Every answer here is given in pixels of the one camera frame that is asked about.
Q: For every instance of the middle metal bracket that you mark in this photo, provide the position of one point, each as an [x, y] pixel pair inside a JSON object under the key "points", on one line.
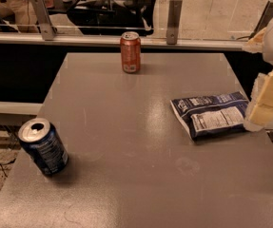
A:
{"points": [[173, 21]]}

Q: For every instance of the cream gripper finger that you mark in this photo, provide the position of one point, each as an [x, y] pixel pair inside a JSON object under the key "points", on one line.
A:
{"points": [[255, 44], [259, 111]]}

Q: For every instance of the black office chair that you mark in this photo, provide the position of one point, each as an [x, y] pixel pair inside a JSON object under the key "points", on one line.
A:
{"points": [[113, 17]]}

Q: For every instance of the blue soda can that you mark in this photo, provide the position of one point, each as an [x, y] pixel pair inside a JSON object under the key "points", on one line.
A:
{"points": [[39, 138]]}

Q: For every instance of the metal bracket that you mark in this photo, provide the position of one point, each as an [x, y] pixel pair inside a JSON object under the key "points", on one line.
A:
{"points": [[266, 16], [173, 21], [46, 27]]}

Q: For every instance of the left metal bracket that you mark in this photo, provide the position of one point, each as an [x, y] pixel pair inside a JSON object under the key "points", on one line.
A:
{"points": [[46, 27]]}

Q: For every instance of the right metal bracket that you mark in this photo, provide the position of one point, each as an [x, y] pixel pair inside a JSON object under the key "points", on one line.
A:
{"points": [[266, 16]]}

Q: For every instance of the orange coke can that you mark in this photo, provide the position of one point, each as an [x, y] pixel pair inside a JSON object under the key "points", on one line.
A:
{"points": [[130, 45]]}

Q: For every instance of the blue chip bag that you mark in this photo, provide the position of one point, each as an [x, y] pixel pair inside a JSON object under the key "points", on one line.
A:
{"points": [[212, 115]]}

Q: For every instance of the metal rail with glass panel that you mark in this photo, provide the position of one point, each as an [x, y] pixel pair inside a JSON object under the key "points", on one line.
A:
{"points": [[204, 25]]}

